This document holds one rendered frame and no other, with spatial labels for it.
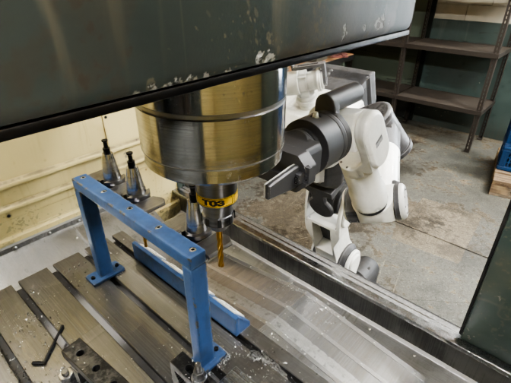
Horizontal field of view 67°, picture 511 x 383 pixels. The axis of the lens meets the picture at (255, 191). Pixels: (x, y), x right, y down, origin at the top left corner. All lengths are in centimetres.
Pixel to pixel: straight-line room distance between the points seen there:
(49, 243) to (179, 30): 138
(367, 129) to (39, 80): 52
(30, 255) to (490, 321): 142
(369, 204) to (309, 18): 52
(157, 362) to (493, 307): 83
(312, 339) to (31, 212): 102
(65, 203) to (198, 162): 123
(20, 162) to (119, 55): 126
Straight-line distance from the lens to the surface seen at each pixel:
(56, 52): 20
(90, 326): 112
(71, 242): 156
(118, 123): 156
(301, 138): 56
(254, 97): 36
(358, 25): 39
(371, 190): 77
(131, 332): 107
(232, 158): 37
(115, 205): 92
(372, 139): 66
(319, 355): 120
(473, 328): 123
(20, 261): 154
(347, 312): 141
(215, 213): 47
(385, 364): 126
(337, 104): 62
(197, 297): 80
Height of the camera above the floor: 169
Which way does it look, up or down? 30 degrees down
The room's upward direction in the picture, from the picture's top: straight up
